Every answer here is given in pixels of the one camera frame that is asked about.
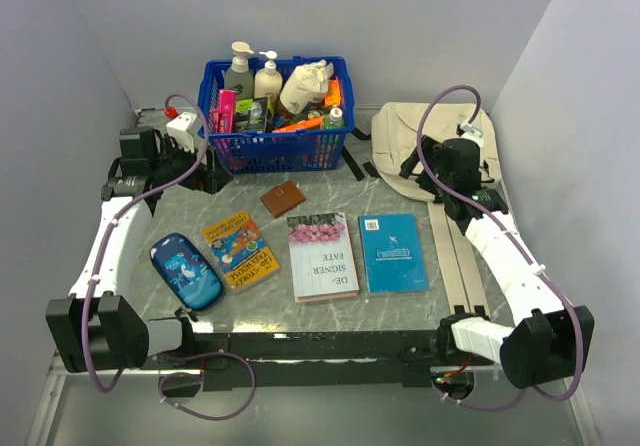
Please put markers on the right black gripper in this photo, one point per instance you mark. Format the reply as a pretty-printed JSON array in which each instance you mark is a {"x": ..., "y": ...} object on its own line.
[{"x": 433, "y": 150}]

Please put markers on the blue dinosaur pencil case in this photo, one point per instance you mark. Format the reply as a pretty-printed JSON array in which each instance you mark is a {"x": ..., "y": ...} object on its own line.
[{"x": 186, "y": 272}]

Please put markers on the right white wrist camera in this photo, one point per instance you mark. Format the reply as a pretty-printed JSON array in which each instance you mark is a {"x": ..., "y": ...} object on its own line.
[{"x": 468, "y": 131}]

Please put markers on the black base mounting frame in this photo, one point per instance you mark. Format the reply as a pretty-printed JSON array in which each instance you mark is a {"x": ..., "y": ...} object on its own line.
[{"x": 306, "y": 359}]

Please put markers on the yellow treehouse children's book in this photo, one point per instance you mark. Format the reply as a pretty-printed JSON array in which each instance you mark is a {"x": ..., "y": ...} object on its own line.
[{"x": 240, "y": 251}]

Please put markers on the green pump bottle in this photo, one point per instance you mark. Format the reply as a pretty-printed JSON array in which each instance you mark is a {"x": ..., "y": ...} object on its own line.
[{"x": 239, "y": 78}]

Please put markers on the pink box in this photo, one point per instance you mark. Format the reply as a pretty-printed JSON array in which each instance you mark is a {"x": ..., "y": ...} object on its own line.
[{"x": 222, "y": 116}]

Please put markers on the orange long packet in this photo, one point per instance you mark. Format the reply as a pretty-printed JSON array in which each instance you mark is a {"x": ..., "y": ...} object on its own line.
[{"x": 306, "y": 125}]

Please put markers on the beige drawstring cloth pouch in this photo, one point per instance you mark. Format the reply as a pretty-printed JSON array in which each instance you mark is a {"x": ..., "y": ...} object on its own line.
[{"x": 308, "y": 84}]

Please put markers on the white flower cover book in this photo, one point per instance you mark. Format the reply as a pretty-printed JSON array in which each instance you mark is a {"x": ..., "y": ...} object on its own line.
[{"x": 321, "y": 255}]

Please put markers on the beige canvas backpack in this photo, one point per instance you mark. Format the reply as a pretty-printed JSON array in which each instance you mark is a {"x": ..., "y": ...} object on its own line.
[{"x": 393, "y": 135}]

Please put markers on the brown leather wallet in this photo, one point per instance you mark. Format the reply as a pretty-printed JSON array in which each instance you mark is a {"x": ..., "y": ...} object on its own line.
[{"x": 283, "y": 198}]

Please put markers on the orange snack packet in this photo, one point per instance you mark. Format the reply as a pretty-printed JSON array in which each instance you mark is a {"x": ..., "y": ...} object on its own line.
[{"x": 333, "y": 97}]

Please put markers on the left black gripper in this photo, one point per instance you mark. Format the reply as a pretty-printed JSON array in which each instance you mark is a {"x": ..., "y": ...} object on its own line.
[{"x": 210, "y": 177}]

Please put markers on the blue plastic shopping basket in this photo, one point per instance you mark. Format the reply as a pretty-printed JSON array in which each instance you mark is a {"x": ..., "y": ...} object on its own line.
[{"x": 253, "y": 153}]

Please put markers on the green black box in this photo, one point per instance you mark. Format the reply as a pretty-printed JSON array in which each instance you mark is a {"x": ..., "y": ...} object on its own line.
[{"x": 254, "y": 115}]

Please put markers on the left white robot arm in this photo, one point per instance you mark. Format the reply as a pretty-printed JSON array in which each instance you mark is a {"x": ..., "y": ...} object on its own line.
[{"x": 95, "y": 327}]

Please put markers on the small green red-capped bottle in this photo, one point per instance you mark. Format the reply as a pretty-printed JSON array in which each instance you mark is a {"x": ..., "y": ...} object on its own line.
[{"x": 334, "y": 119}]

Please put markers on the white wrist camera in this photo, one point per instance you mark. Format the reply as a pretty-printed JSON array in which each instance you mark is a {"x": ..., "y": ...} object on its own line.
[
  {"x": 184, "y": 129},
  {"x": 468, "y": 131}
]

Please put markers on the blue paperback book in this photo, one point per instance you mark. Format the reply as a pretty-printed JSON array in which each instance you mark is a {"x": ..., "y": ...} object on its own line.
[{"x": 392, "y": 254}]

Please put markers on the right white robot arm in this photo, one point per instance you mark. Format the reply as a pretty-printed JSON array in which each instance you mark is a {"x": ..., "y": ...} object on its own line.
[{"x": 550, "y": 338}]

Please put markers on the cream pump lotion bottle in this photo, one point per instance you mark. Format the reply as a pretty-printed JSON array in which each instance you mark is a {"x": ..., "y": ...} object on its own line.
[{"x": 268, "y": 80}]

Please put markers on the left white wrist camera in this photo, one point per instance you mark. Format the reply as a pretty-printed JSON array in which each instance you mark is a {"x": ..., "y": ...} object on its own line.
[{"x": 184, "y": 129}]

